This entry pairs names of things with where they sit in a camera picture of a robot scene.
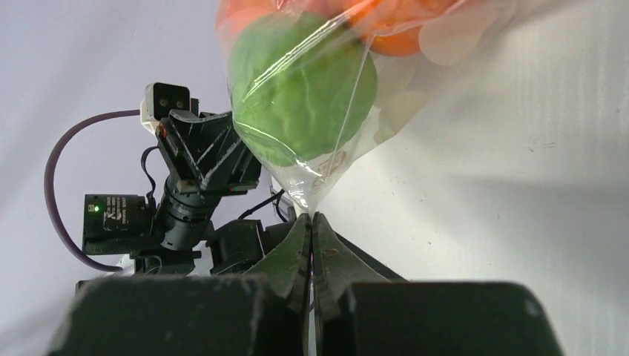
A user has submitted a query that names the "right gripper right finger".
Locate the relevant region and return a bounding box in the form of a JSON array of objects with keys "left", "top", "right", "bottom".
[{"left": 312, "top": 212, "right": 394, "bottom": 320}]

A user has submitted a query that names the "orange pumpkin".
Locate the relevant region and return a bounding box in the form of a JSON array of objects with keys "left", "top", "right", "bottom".
[{"left": 343, "top": 0, "right": 463, "bottom": 57}]

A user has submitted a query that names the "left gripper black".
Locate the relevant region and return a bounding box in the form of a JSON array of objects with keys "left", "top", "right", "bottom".
[{"left": 156, "top": 110, "right": 261, "bottom": 193}]

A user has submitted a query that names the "clear zip top bag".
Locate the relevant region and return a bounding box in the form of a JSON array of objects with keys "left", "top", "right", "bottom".
[{"left": 214, "top": 1, "right": 518, "bottom": 213}]

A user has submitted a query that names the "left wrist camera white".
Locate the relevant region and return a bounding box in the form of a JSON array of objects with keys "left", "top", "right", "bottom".
[{"left": 139, "top": 82, "right": 200, "bottom": 134}]

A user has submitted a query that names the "peach from bag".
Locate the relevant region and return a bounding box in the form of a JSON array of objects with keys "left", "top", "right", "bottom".
[{"left": 214, "top": 0, "right": 325, "bottom": 54}]

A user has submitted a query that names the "green cabbage ball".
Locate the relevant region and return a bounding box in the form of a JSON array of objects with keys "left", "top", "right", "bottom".
[{"left": 227, "top": 12, "right": 378, "bottom": 167}]

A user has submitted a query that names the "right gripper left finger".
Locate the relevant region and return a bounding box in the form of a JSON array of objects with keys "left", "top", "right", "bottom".
[{"left": 246, "top": 214, "right": 312, "bottom": 314}]

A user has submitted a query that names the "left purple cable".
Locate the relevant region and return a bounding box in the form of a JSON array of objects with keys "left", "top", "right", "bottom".
[{"left": 44, "top": 108, "right": 143, "bottom": 274}]

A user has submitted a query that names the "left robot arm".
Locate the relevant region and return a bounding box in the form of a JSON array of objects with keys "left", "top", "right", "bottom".
[{"left": 82, "top": 110, "right": 291, "bottom": 274}]

